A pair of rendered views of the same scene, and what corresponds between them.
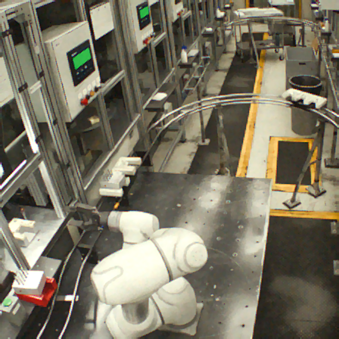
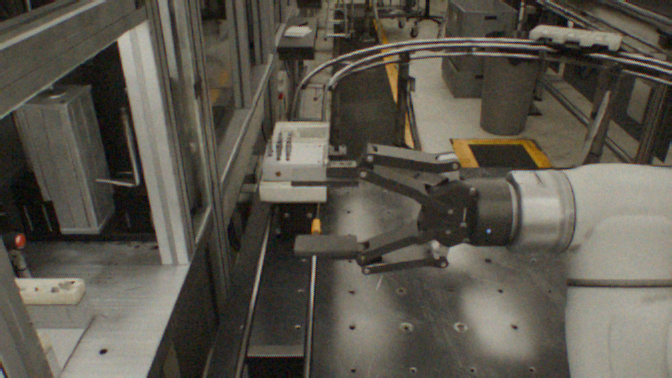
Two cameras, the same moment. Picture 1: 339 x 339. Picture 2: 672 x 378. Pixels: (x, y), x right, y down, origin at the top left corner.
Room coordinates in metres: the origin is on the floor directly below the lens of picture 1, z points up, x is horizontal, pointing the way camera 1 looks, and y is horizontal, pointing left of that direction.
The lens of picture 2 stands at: (0.82, 0.63, 1.43)
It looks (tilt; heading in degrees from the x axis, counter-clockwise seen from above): 29 degrees down; 339
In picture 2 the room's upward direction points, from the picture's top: straight up
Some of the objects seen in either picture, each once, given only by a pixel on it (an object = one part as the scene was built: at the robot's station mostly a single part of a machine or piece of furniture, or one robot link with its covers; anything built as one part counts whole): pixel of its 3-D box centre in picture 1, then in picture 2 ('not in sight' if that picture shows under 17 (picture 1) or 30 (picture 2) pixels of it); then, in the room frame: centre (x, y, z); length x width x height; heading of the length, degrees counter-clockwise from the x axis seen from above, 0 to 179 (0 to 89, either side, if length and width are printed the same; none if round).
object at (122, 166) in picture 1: (122, 178); (298, 166); (1.94, 0.30, 0.84); 0.36 x 0.14 x 0.10; 159
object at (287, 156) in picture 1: (293, 161); (512, 174); (3.00, -1.27, 0.01); 1.00 x 0.55 x 0.01; 159
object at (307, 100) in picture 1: (303, 101); (573, 43); (2.68, -1.20, 0.84); 0.37 x 0.14 x 0.10; 37
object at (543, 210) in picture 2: (116, 221); (529, 211); (1.21, 0.26, 1.12); 0.09 x 0.06 x 0.09; 159
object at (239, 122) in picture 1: (244, 75); (362, 56); (5.57, -1.43, 0.01); 5.85 x 0.59 x 0.01; 159
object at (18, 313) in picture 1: (12, 310); not in sight; (0.90, 0.75, 0.97); 0.08 x 0.08 x 0.12; 69
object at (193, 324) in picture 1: (181, 311); not in sight; (0.99, 0.05, 0.71); 0.22 x 0.18 x 0.06; 159
